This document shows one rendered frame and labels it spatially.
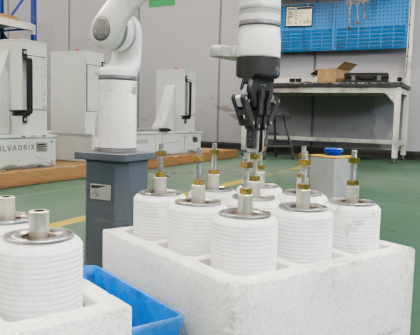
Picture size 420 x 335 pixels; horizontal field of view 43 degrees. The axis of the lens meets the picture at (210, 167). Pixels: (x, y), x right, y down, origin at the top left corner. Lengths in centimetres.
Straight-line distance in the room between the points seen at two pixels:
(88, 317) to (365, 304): 46
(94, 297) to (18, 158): 247
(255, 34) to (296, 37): 532
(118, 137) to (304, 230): 60
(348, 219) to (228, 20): 591
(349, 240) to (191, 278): 28
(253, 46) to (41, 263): 50
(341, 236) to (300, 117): 539
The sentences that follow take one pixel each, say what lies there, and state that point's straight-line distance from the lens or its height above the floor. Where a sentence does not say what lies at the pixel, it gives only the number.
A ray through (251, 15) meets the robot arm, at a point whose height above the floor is 56.
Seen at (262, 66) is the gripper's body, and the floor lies 47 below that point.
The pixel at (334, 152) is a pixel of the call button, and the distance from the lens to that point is 117.
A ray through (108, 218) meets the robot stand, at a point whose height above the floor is 15.
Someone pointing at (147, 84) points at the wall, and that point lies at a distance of 719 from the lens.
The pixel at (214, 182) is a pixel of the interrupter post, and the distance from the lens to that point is 101.
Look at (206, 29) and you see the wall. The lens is 683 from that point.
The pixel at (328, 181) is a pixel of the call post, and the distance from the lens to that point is 115.
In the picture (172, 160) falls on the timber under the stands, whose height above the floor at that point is 4.
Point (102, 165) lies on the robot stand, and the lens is 126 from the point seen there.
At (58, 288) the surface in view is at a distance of 60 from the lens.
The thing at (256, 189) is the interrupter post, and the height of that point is 27.
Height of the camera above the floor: 39
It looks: 5 degrees down
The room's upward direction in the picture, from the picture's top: 1 degrees clockwise
